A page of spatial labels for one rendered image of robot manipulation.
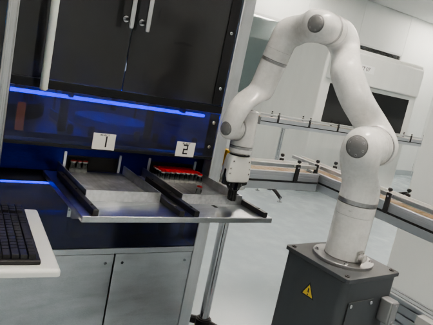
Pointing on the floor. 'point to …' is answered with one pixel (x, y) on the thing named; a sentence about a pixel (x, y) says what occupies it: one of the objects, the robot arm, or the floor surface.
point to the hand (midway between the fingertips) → (232, 195)
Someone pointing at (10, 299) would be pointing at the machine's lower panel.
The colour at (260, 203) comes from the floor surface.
